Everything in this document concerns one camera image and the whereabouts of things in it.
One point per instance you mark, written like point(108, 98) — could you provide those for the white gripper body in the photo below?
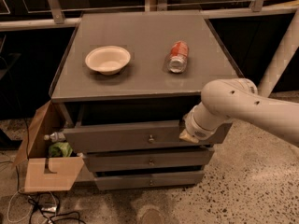
point(196, 129)

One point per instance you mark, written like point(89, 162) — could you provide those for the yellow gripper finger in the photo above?
point(188, 137)

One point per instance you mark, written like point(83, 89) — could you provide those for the grey top drawer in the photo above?
point(121, 125)

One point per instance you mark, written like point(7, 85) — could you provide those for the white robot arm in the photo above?
point(240, 98)

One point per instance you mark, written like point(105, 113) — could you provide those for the grey drawer cabinet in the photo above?
point(149, 37)

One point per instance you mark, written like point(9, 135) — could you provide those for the grey bottom drawer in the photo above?
point(149, 180)

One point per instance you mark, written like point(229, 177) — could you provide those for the red soda can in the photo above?
point(178, 57)

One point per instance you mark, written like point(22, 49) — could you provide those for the white paper bowl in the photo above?
point(108, 60)

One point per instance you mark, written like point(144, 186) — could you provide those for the green plastic bag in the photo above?
point(60, 149)

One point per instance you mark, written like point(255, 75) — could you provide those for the clear plastic bottle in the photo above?
point(54, 137)

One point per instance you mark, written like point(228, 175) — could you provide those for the brown cardboard box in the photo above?
point(44, 173)

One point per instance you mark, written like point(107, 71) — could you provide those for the small power adapter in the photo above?
point(50, 208)

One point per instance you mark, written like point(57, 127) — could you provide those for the metal railing frame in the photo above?
point(40, 14)

